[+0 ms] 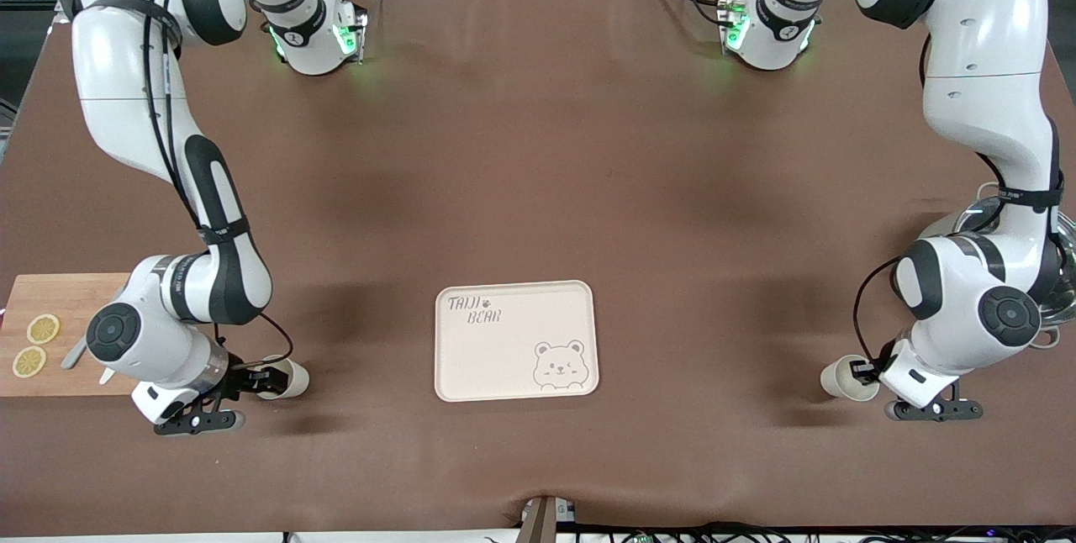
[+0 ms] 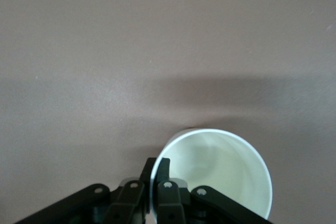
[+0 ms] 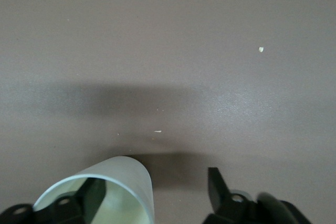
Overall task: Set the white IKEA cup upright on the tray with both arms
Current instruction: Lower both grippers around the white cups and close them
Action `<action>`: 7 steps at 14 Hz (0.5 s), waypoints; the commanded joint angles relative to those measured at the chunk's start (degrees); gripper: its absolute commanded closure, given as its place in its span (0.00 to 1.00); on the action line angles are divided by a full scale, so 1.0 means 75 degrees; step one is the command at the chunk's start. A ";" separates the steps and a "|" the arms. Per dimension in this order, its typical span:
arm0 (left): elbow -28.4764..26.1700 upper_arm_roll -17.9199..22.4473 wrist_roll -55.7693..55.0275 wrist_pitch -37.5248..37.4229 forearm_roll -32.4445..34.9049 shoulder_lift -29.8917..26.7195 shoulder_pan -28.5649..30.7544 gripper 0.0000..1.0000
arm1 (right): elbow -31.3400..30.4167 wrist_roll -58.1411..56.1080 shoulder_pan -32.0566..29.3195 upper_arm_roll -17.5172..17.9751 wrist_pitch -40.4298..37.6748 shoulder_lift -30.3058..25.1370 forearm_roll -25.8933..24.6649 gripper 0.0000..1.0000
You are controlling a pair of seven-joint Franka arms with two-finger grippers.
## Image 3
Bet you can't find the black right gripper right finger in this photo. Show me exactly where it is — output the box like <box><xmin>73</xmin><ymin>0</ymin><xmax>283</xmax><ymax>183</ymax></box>
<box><xmin>204</xmin><ymin>167</ymin><xmax>310</xmax><ymax>224</ymax></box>

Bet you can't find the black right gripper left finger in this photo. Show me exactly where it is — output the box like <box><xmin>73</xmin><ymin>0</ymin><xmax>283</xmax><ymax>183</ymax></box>
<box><xmin>0</xmin><ymin>178</ymin><xmax>107</xmax><ymax>224</ymax></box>

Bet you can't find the white plastic cup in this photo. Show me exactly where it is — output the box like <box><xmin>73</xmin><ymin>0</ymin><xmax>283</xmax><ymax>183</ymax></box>
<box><xmin>33</xmin><ymin>155</ymin><xmax>154</xmax><ymax>224</ymax></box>

